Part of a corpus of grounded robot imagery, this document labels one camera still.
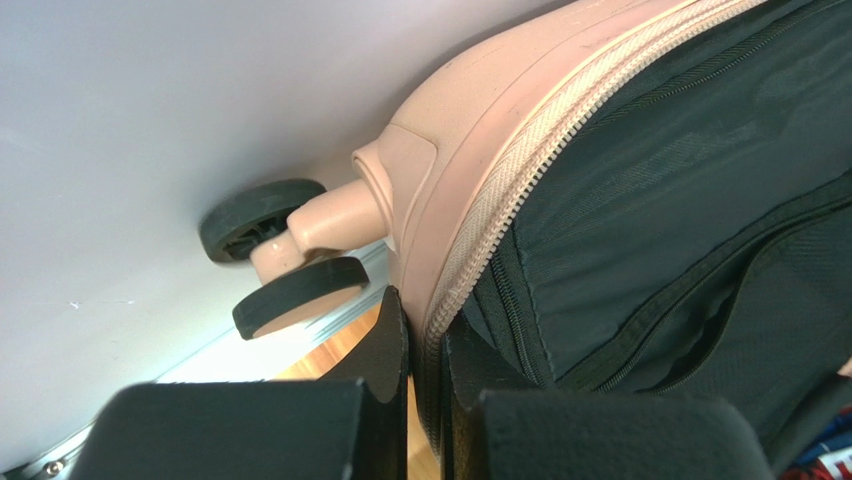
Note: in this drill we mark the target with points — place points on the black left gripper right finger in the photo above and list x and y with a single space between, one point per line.
599 432

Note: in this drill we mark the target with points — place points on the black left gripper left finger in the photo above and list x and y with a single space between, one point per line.
350 423

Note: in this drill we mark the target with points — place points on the pink suitcase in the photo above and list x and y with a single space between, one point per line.
638 198

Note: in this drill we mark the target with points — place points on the red black plaid shirt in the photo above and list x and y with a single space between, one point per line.
828 458

